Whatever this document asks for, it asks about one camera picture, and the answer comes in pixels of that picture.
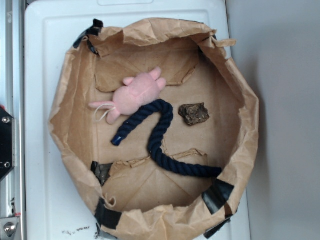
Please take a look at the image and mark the dark blue twisted rope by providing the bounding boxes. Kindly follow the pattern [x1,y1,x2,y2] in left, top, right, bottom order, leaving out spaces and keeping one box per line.
[110,98,223,179]

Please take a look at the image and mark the brown paper bag basket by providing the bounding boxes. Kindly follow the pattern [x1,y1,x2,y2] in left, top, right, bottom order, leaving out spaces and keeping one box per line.
[49,18,259,240]

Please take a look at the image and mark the brown rock chunk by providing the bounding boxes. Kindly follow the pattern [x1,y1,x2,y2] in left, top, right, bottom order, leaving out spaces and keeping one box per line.
[178,102,210,126]

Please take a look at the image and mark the pink plush bunny toy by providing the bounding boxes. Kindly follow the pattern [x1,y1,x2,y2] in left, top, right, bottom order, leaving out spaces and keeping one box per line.
[88,67,167,125]

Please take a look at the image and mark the black tape front right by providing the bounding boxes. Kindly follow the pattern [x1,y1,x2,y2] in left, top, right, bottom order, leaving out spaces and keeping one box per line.
[201,179,235,215]

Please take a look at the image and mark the black tape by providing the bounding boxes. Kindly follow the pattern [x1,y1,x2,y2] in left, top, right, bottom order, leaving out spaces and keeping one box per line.
[94,198,122,230]
[201,179,235,215]
[73,19,104,49]

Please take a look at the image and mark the black tape front left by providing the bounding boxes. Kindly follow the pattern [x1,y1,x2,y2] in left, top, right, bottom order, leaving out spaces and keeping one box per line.
[94,198,122,230]

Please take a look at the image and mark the black tape top left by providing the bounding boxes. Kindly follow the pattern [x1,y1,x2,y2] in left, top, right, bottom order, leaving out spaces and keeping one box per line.
[73,19,104,49]

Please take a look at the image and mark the white plastic bin lid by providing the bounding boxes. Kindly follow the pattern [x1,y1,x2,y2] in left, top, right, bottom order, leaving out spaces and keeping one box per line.
[24,0,252,240]

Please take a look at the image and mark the black bracket on rail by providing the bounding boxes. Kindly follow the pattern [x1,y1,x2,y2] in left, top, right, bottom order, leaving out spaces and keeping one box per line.
[0,105,15,181]

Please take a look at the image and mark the aluminium frame rail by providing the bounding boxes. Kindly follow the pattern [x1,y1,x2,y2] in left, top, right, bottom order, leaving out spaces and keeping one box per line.
[0,0,27,240]

